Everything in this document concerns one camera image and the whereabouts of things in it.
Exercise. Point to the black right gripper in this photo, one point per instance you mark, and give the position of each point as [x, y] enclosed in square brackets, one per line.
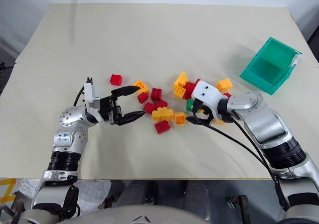
[208, 114]

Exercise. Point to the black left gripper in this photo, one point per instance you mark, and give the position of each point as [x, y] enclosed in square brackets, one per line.
[109, 110]

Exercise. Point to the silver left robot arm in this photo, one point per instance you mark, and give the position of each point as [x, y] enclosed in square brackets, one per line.
[72, 137]

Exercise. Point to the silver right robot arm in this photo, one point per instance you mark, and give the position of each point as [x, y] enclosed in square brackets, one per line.
[264, 119]

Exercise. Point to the green toy block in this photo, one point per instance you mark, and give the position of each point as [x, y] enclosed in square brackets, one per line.
[189, 105]

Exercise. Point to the red toy block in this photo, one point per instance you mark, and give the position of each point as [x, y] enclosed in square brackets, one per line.
[142, 97]
[156, 94]
[227, 94]
[149, 107]
[162, 127]
[161, 103]
[116, 79]
[198, 80]
[190, 87]

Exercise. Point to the long yellow toy block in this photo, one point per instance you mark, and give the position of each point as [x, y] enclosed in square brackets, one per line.
[162, 114]

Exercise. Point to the teal plastic bin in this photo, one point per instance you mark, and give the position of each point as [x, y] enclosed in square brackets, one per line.
[266, 69]

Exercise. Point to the white bin label tag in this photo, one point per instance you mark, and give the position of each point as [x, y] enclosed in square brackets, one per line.
[295, 60]

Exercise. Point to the white plastic sheet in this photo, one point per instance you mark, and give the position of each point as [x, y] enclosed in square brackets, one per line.
[92, 191]

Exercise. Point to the yellow floor tape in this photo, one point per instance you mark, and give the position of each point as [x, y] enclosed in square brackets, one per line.
[6, 190]

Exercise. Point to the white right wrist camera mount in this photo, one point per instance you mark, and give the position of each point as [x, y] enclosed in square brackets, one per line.
[207, 93]

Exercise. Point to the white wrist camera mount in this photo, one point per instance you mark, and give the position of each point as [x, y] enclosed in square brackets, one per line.
[91, 94]
[207, 93]

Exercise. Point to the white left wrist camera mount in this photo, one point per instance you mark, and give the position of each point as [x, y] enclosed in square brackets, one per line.
[91, 94]

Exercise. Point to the metal bracket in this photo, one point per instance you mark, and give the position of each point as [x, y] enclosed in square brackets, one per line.
[239, 206]

